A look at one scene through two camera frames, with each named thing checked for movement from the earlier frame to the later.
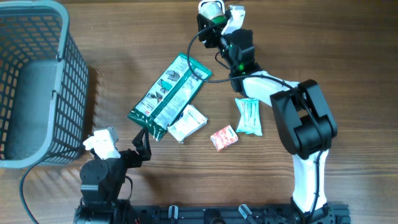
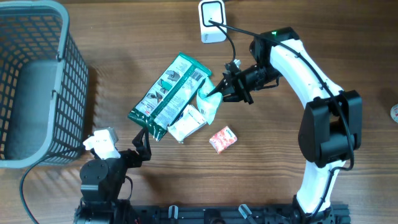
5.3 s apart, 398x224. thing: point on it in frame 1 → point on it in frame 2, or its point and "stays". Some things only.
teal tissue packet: x=250 y=119 → x=208 y=105
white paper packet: x=190 y=121 stays
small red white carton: x=224 y=138 stays
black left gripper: x=136 y=160 stays
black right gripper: x=214 y=30 → x=236 y=80
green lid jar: x=214 y=10 → x=394 y=113
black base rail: x=318 y=213 stays
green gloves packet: x=170 y=93 stays
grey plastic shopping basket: x=44 y=88 stays
